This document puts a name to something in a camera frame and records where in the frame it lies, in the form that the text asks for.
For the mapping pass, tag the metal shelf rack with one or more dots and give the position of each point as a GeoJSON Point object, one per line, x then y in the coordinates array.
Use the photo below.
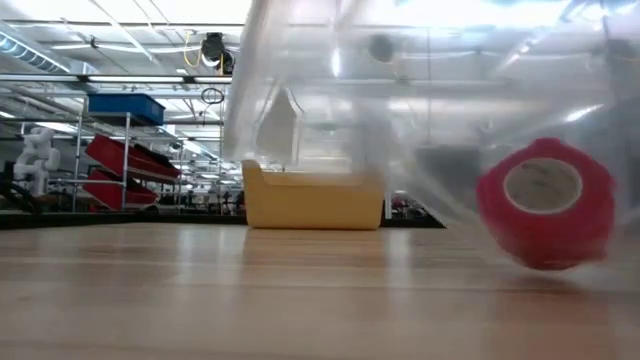
{"type": "Point", "coordinates": [77, 150]}

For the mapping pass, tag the blue plastic bin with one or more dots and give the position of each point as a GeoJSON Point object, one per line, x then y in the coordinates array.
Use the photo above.
{"type": "Point", "coordinates": [125, 107]}

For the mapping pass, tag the yellow plastic basket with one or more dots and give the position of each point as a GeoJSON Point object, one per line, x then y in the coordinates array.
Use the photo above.
{"type": "Point", "coordinates": [315, 205]}

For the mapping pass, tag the silver ventilation duct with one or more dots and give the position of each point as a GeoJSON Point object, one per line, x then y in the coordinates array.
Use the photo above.
{"type": "Point", "coordinates": [30, 52]}

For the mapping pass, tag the red plastic bin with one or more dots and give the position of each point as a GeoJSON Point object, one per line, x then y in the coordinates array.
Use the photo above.
{"type": "Point", "coordinates": [115, 152]}
{"type": "Point", "coordinates": [107, 192]}

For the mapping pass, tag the long ceiling light strip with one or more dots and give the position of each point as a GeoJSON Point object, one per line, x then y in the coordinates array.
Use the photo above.
{"type": "Point", "coordinates": [135, 79]}

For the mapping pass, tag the clear plastic zip bag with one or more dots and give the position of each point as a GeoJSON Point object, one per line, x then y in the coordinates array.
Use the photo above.
{"type": "Point", "coordinates": [350, 125]}

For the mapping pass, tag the red elastic bandage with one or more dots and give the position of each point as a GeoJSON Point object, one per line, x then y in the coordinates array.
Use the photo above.
{"type": "Point", "coordinates": [545, 240]}

